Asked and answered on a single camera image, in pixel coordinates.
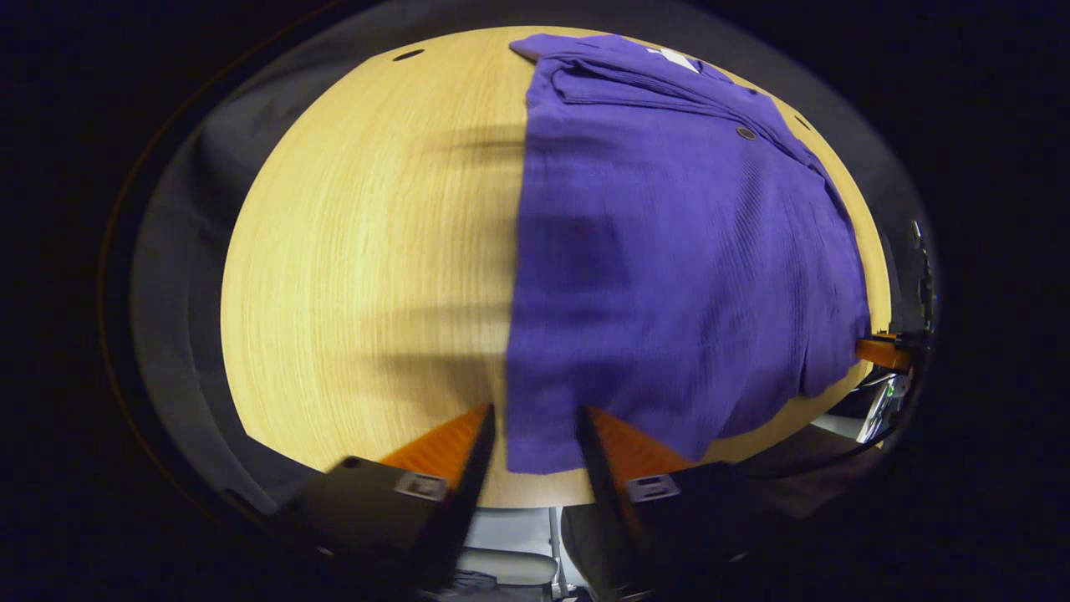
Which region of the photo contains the grey chair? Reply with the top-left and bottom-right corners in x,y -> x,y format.
451,506 -> 578,602

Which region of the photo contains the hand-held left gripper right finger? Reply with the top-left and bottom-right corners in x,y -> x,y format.
575,406 -> 770,599

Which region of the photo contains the purple shirt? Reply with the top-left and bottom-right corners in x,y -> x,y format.
504,33 -> 873,476

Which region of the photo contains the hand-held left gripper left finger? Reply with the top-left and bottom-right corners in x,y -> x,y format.
276,403 -> 498,599

